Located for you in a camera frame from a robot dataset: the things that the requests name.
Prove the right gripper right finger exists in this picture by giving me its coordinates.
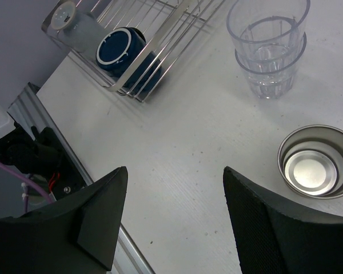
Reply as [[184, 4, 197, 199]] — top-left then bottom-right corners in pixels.
[[223, 167, 343, 273]]

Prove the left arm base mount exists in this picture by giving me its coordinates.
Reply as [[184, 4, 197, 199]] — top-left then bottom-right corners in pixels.
[[0, 124, 71, 202]]

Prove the aluminium front rail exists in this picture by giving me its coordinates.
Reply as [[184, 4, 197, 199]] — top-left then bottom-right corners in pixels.
[[9, 82, 155, 273]]

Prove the clear plastic cup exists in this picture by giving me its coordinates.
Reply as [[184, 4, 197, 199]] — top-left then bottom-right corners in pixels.
[[235, 16, 307, 99], [226, 1, 311, 63]]

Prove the metal wire dish rack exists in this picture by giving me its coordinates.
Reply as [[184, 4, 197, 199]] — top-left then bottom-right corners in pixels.
[[41, 1, 225, 102]]

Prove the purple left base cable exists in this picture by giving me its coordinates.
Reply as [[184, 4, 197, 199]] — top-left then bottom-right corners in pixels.
[[0, 155, 54, 212]]

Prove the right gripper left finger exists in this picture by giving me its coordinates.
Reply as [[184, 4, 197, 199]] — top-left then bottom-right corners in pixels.
[[0, 166, 128, 273]]

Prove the cream cup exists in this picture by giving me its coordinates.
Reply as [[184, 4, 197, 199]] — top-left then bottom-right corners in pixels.
[[277, 124, 343, 200]]

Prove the blue ceramic mug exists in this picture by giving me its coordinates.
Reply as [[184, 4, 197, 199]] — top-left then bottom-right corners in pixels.
[[95, 27, 162, 96]]

